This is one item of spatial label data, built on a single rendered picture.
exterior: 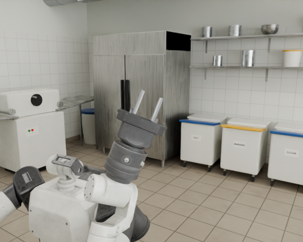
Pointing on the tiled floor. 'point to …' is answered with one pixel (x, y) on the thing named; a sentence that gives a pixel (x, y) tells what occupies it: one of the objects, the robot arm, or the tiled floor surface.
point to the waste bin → (88, 126)
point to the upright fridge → (142, 85)
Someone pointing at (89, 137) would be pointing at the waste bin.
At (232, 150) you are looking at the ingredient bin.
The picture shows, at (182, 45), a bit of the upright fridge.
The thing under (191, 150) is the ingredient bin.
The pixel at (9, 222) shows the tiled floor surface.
